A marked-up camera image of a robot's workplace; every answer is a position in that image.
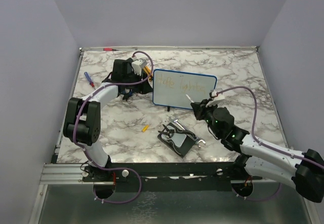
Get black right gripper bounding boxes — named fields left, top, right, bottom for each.
left=192, top=98, right=221, bottom=137

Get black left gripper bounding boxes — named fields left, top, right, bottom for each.
left=123, top=69, right=153, bottom=94

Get blue framed whiteboard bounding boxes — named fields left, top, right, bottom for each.
left=152, top=69, right=218, bottom=109

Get yellow marker cap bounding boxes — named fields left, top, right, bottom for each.
left=142, top=125, right=149, bottom=132

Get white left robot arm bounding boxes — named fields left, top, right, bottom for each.
left=63, top=56, right=153, bottom=181

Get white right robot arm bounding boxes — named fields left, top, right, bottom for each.
left=190, top=99, right=323, bottom=203

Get yellow pencil behind whiteboard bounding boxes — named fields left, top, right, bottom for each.
left=143, top=66, right=153, bottom=82

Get chrome combination wrench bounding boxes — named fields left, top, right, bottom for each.
left=169, top=116, right=206, bottom=148

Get blue red screwdriver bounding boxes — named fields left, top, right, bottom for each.
left=84, top=72, right=95, bottom=89

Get blue handled cutting pliers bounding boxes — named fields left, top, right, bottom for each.
left=121, top=88, right=134, bottom=101

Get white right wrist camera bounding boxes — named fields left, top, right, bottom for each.
left=206, top=90, right=225, bottom=107

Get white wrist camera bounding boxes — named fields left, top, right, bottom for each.
left=131, top=58, right=147, bottom=76
left=206, top=90, right=225, bottom=107

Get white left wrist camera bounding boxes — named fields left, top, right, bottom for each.
left=131, top=58, right=147, bottom=76

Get black grey wire stripper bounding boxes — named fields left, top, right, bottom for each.
left=157, top=123, right=197, bottom=158

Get red marker on rail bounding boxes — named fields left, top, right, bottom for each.
left=103, top=48, right=119, bottom=51

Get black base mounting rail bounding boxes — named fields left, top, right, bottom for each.
left=82, top=162, right=250, bottom=193

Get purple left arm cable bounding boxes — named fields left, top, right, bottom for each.
left=72, top=51, right=154, bottom=206

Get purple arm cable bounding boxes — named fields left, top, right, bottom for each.
left=211, top=86, right=324, bottom=202
left=72, top=51, right=154, bottom=206

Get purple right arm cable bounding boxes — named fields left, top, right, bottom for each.
left=211, top=86, right=324, bottom=202

